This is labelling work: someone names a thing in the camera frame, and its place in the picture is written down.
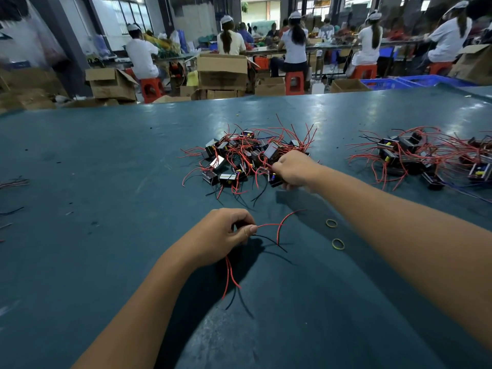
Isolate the person's right hand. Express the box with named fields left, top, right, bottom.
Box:
left=271, top=150, right=321, bottom=189

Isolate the person's left hand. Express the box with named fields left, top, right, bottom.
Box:
left=180, top=208, right=259, bottom=268

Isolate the central pile of wired modules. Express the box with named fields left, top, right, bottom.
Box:
left=182, top=119, right=318, bottom=203

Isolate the person's right forearm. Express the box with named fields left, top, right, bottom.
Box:
left=307, top=163, right=492, bottom=349

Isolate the person's left forearm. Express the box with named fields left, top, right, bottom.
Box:
left=73, top=250, right=204, bottom=369

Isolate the low cardboard box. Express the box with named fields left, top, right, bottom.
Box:
left=254, top=76, right=286, bottom=97

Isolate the shallow cardboard box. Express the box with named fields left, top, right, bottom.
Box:
left=331, top=79, right=370, bottom=93

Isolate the large closed cardboard box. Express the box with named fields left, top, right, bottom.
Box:
left=197, top=54, right=249, bottom=91

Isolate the blue plastic crate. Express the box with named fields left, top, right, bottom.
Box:
left=361, top=78, right=412, bottom=90
left=400, top=74, right=478, bottom=88

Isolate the open cardboard box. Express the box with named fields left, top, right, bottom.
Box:
left=85, top=67, right=139, bottom=101

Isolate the tilted cardboard box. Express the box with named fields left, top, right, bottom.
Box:
left=449, top=44, right=492, bottom=85

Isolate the loose black wire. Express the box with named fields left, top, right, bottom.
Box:
left=0, top=176, right=30, bottom=244

